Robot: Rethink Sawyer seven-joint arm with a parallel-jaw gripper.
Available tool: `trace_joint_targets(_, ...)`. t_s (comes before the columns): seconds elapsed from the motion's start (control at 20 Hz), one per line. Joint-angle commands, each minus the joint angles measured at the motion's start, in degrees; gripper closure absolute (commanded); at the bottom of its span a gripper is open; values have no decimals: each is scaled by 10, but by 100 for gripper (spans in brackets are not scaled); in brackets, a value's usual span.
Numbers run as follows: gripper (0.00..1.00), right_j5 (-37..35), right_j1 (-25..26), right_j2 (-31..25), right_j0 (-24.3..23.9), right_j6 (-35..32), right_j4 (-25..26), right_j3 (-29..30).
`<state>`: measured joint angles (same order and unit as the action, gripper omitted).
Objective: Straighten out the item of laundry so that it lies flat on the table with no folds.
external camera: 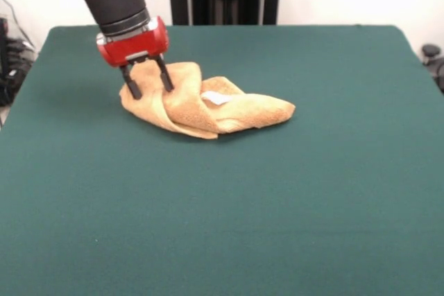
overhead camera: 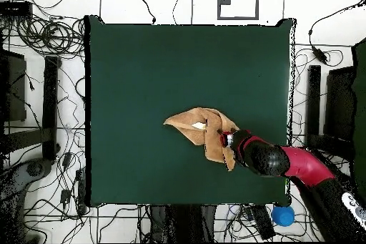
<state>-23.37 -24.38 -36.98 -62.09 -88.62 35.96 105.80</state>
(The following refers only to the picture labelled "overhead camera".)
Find tan terry towel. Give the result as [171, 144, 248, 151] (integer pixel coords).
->
[163, 107, 240, 172]

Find flat black device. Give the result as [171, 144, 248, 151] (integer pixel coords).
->
[0, 1, 33, 18]

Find dark green table cloth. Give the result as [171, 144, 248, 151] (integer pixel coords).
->
[84, 14, 295, 208]

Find black stand with silver rails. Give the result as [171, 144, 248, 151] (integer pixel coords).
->
[149, 205, 217, 243]

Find blue ball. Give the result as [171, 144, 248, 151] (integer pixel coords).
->
[270, 205, 296, 227]

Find black bar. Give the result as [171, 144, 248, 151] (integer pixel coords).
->
[41, 55, 61, 161]
[304, 64, 322, 146]

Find black panel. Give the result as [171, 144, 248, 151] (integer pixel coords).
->
[323, 66, 355, 142]

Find green cloth on side table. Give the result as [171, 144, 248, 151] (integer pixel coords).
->
[350, 37, 366, 199]

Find grey chair base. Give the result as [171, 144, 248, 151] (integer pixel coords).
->
[0, 156, 55, 243]

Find black box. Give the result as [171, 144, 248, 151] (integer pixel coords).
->
[0, 49, 27, 122]

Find black power adapter with cable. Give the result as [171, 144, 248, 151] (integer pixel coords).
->
[307, 0, 366, 66]

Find grey square floor frame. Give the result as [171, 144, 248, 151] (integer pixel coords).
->
[217, 0, 260, 21]

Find thin black cable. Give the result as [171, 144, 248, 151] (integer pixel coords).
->
[172, 0, 191, 25]
[130, 0, 157, 24]

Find coiled black cables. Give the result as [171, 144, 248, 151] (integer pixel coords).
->
[15, 16, 86, 57]

